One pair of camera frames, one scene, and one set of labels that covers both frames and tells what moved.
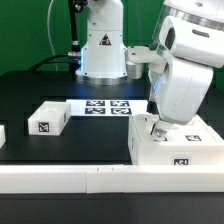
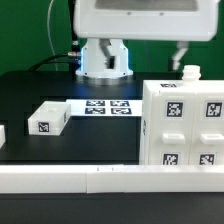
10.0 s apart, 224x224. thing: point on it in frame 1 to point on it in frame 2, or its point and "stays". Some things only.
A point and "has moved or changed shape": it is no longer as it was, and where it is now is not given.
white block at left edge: [2, 135] stays
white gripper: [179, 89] to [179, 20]
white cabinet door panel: [140, 131] to [172, 128]
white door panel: [196, 132] to [206, 145]
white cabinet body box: [194, 143] has moved or changed shape
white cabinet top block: [50, 118] stays
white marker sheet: [107, 107] stays
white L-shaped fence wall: [102, 179] stays
